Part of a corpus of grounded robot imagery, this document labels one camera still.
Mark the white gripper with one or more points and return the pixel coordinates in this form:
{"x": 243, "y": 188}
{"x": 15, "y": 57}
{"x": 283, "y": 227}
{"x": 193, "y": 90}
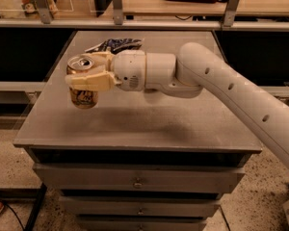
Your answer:
{"x": 129, "y": 69}

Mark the middle metal post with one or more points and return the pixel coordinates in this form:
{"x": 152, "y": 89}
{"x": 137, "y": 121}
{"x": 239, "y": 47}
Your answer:
{"x": 117, "y": 12}

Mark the blue chip bag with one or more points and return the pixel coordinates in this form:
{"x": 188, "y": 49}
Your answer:
{"x": 116, "y": 45}

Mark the right metal post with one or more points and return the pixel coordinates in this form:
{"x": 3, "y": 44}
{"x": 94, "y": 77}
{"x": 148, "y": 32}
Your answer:
{"x": 230, "y": 12}

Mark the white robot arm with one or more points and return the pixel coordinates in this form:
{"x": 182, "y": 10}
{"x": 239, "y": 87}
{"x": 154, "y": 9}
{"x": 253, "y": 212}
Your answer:
{"x": 185, "y": 74}

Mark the left metal post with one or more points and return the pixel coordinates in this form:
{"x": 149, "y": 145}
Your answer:
{"x": 44, "y": 12}

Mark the top drawer knob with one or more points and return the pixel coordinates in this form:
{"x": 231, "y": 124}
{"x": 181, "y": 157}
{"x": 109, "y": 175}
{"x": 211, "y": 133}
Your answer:
{"x": 137, "y": 184}

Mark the drawer knob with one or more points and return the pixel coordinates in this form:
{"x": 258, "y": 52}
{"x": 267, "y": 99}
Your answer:
{"x": 140, "y": 212}
{"x": 137, "y": 184}

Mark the grey drawer cabinet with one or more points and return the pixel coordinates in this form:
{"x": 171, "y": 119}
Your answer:
{"x": 188, "y": 153}

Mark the middle drawer knob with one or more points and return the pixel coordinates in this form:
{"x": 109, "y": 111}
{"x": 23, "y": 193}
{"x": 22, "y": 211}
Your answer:
{"x": 140, "y": 212}

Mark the orange soda can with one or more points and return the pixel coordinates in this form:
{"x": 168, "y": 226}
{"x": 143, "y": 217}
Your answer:
{"x": 82, "y": 99}

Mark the metal post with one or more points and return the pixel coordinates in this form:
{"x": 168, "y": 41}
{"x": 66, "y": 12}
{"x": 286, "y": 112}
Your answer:
{"x": 230, "y": 12}
{"x": 117, "y": 12}
{"x": 44, "y": 12}

